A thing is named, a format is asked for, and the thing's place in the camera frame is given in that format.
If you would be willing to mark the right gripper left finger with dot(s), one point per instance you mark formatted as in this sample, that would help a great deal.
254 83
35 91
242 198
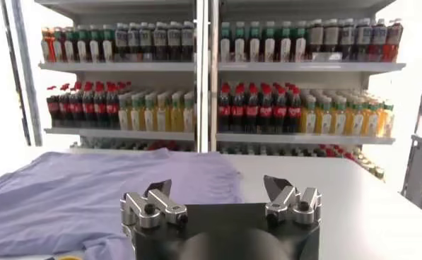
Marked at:
150 210

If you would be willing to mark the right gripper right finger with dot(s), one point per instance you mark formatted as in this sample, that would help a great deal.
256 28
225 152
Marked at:
292 206

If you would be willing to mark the purple printed T-shirt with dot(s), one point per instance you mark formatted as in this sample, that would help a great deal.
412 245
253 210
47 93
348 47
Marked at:
73 198

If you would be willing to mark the yellow juice bottle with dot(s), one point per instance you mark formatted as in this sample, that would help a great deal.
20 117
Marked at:
325 122
357 122
340 122
123 118
149 118
161 118
135 118
175 118
388 123
309 122
188 118
372 123

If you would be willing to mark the red cap cola bottle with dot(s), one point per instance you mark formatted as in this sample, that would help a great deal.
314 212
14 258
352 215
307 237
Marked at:
266 111
238 111
224 111
88 107
280 111
77 107
112 107
53 107
252 111
65 107
100 107
294 111

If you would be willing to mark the grey metal shelf rack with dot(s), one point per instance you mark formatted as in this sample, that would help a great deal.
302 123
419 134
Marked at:
309 67
126 66

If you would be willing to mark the dark bottle beige label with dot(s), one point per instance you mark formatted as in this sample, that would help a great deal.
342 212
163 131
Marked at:
316 37
331 37

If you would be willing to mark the dark drink bottle grey label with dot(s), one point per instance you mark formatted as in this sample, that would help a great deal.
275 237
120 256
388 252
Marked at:
187 39
174 39
159 39
133 39
146 39
121 39

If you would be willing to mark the red drink bottle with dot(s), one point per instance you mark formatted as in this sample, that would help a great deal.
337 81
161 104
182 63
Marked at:
393 39

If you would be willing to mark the grey metal frame table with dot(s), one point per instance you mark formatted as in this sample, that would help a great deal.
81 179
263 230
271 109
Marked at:
417 166

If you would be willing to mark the dark metal frame post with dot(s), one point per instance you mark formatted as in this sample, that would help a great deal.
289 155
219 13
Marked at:
27 70

